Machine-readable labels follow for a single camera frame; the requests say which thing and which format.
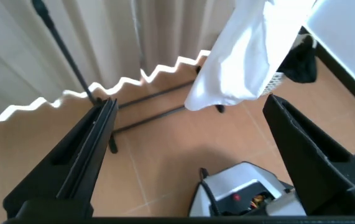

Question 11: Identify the beige curtain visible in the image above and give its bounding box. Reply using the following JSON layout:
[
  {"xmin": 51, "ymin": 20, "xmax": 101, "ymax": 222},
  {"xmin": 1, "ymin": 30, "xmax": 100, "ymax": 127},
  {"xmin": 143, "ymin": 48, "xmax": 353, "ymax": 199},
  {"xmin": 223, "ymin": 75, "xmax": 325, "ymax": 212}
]
[{"xmin": 0, "ymin": 0, "xmax": 237, "ymax": 119}]

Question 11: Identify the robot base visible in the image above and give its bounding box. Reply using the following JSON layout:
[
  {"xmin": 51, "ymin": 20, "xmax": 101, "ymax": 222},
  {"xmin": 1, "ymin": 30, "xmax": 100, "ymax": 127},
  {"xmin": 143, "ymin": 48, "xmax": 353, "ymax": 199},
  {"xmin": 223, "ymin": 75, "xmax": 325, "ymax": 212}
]
[{"xmin": 188, "ymin": 145, "xmax": 355, "ymax": 218}]

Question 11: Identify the black clothes rack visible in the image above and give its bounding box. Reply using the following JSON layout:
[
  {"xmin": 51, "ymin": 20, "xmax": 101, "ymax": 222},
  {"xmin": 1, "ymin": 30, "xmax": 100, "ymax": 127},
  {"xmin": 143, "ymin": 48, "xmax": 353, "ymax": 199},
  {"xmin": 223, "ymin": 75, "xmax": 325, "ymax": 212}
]
[{"xmin": 30, "ymin": 0, "xmax": 226, "ymax": 155}]

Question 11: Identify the white printed shirt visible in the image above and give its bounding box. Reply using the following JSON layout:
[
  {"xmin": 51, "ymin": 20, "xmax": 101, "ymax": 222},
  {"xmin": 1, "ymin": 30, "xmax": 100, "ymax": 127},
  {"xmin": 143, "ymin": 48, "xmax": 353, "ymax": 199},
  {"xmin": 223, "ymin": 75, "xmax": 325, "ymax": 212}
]
[{"xmin": 184, "ymin": 0, "xmax": 316, "ymax": 112}]

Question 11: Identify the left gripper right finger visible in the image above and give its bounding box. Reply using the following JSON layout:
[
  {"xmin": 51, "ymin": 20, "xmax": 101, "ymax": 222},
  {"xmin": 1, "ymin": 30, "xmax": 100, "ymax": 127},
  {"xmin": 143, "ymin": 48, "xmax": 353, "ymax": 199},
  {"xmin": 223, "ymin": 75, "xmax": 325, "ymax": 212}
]
[{"xmin": 262, "ymin": 94, "xmax": 355, "ymax": 216}]

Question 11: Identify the black garment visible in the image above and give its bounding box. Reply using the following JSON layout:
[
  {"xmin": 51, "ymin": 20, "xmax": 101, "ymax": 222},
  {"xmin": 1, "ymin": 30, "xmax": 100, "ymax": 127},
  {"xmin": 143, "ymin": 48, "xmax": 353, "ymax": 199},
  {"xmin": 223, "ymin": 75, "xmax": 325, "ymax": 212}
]
[{"xmin": 276, "ymin": 33, "xmax": 318, "ymax": 84}]

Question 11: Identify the white laundry basket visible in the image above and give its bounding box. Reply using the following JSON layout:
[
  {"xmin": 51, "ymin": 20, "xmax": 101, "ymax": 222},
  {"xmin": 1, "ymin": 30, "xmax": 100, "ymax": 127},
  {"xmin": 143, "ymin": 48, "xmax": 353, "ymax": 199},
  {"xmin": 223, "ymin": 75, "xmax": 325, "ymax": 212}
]
[{"xmin": 259, "ymin": 32, "xmax": 318, "ymax": 97}]

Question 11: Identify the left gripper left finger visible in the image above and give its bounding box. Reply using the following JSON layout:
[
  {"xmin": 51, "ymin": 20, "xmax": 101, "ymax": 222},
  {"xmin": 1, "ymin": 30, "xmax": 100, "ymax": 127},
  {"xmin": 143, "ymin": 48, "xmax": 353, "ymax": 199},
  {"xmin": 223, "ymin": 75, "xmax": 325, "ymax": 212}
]
[{"xmin": 2, "ymin": 98, "xmax": 119, "ymax": 219}]

